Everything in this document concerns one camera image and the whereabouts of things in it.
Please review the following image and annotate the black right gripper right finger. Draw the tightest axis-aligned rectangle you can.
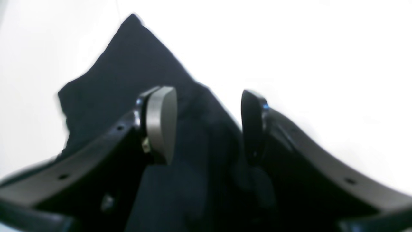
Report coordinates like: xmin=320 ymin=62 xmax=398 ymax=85
xmin=241 ymin=90 xmax=412 ymax=232

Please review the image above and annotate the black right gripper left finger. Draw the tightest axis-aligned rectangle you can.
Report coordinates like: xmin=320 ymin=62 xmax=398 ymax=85
xmin=0 ymin=86 xmax=177 ymax=232

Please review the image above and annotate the black T-shirt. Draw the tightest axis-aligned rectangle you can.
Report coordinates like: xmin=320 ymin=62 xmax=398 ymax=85
xmin=58 ymin=14 xmax=280 ymax=232

